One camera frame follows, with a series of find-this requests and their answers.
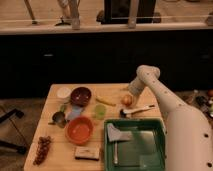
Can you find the yellow red apple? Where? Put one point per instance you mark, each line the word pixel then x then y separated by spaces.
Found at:
pixel 127 100

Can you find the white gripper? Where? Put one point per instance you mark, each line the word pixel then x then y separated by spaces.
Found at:
pixel 129 90

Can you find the light green cup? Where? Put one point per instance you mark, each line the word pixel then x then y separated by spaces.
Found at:
pixel 100 111

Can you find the bunch of red grapes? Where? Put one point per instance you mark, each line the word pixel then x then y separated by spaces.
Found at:
pixel 42 150

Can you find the dark red bowl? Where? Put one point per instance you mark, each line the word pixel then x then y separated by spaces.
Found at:
pixel 80 96

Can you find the green plastic tray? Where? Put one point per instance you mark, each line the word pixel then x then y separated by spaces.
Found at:
pixel 145 151

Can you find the wooden table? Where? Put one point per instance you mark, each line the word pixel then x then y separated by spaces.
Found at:
pixel 61 153

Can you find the yellow banana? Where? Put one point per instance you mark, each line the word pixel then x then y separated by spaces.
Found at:
pixel 104 101

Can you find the small white bowl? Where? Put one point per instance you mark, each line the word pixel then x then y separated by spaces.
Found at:
pixel 63 94

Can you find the orange bowl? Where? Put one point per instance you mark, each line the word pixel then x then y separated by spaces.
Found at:
pixel 79 130

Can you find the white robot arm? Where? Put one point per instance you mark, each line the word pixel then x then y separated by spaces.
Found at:
pixel 188 136

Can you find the grey metal spatula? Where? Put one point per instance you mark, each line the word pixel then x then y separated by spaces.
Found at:
pixel 115 135

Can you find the brown rectangular sponge block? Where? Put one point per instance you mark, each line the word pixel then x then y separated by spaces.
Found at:
pixel 90 153

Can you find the metal measuring cup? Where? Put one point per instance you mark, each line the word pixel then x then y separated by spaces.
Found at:
pixel 58 117

